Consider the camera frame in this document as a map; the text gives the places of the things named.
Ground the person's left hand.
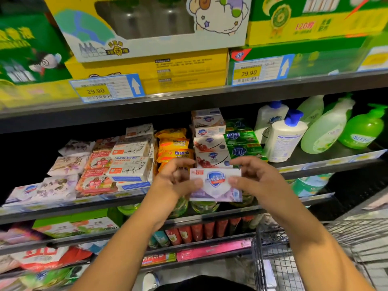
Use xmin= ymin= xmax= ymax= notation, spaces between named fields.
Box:
xmin=148 ymin=157 xmax=205 ymax=219

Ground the person's right hand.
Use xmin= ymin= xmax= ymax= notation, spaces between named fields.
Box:
xmin=229 ymin=156 xmax=293 ymax=226

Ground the stack of yellow soap boxes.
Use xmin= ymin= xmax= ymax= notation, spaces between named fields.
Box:
xmin=154 ymin=128 xmax=195 ymax=173

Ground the white purple shield soap box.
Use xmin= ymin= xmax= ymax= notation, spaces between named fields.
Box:
xmin=3 ymin=181 xmax=44 ymax=207
xmin=189 ymin=167 xmax=243 ymax=202

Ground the stack of white orange soap boxes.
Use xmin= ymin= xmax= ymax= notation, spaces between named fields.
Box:
xmin=106 ymin=123 xmax=156 ymax=193

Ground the white hand sanitizer bottle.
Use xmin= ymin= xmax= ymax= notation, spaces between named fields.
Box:
xmin=262 ymin=109 xmax=309 ymax=163
xmin=255 ymin=101 xmax=290 ymax=143

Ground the stack of green soap boxes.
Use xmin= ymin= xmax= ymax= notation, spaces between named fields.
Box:
xmin=224 ymin=118 xmax=268 ymax=161

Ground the stack of white purple soap boxes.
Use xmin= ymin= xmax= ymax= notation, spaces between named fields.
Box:
xmin=191 ymin=108 xmax=232 ymax=170

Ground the stack of pink soap boxes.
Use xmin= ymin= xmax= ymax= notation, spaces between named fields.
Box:
xmin=76 ymin=136 xmax=122 ymax=196

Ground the pale green hand sanitizer bottle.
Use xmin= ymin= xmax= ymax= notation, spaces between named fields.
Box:
xmin=297 ymin=95 xmax=325 ymax=125

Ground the bright green hand sanitizer bottle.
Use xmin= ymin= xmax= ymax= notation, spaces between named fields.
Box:
xmin=338 ymin=104 xmax=388 ymax=149

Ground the stack of floral soap boxes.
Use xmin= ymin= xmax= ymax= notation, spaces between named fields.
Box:
xmin=27 ymin=139 xmax=97 ymax=204

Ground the person's left forearm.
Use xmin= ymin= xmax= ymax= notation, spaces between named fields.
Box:
xmin=70 ymin=206 xmax=178 ymax=291

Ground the person's right forearm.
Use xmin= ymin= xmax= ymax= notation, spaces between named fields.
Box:
xmin=266 ymin=208 xmax=377 ymax=291

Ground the person's white shoe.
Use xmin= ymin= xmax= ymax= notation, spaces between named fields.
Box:
xmin=142 ymin=272 xmax=160 ymax=291

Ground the row of blue white tubes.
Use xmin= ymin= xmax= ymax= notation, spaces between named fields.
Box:
xmin=147 ymin=230 xmax=172 ymax=249

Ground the row of red tubes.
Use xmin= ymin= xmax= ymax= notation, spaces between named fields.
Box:
xmin=165 ymin=214 xmax=255 ymax=245

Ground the yellow red flat pack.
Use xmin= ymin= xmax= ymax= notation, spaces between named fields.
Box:
xmin=141 ymin=251 xmax=178 ymax=267

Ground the pink flat pack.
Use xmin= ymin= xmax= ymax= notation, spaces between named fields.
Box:
xmin=176 ymin=238 xmax=252 ymax=263

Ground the green white carton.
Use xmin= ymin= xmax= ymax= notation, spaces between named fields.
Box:
xmin=76 ymin=215 xmax=120 ymax=234
xmin=33 ymin=218 xmax=82 ymax=239

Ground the white blue price tag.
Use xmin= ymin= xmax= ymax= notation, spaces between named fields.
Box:
xmin=229 ymin=54 xmax=295 ymax=86
xmin=358 ymin=46 xmax=388 ymax=73
xmin=70 ymin=74 xmax=146 ymax=103

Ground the flat yellow box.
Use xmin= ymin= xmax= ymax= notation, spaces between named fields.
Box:
xmin=65 ymin=48 xmax=230 ymax=97

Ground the red white packet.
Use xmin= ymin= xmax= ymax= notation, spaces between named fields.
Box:
xmin=12 ymin=244 xmax=92 ymax=273

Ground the pile of colourful packets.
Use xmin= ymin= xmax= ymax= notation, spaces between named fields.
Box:
xmin=0 ymin=254 xmax=89 ymax=291

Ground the row of pink orange packets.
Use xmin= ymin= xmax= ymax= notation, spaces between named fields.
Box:
xmin=0 ymin=224 xmax=46 ymax=245

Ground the green yellow cartoon box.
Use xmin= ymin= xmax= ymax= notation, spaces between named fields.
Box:
xmin=247 ymin=0 xmax=388 ymax=47

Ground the large yellow box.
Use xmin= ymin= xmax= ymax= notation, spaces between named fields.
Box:
xmin=42 ymin=0 xmax=252 ymax=63

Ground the green box mosquito print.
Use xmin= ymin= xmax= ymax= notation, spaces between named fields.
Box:
xmin=0 ymin=14 xmax=80 ymax=110

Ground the wire basket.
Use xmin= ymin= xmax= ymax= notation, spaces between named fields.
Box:
xmin=251 ymin=218 xmax=388 ymax=291

